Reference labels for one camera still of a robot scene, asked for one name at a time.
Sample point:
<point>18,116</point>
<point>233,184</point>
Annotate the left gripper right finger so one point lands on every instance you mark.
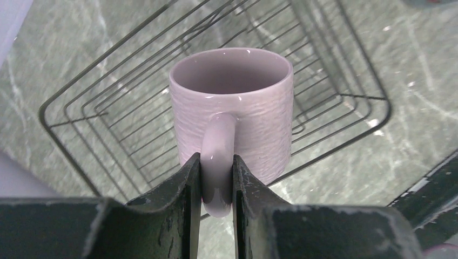
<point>267,226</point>

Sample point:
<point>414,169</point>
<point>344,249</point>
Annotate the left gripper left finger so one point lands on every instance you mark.
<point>36,222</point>

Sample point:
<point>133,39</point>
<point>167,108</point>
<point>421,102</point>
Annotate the grey lilac mug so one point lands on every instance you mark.
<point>232,101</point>

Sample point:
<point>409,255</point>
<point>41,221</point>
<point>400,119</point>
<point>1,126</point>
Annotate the pink polka dot plate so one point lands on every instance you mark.
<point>442,251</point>

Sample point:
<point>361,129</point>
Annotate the grey wire dish rack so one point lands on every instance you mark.
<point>114,123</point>

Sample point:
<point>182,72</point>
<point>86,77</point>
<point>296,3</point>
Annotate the black base frame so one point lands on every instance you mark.
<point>430,205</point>

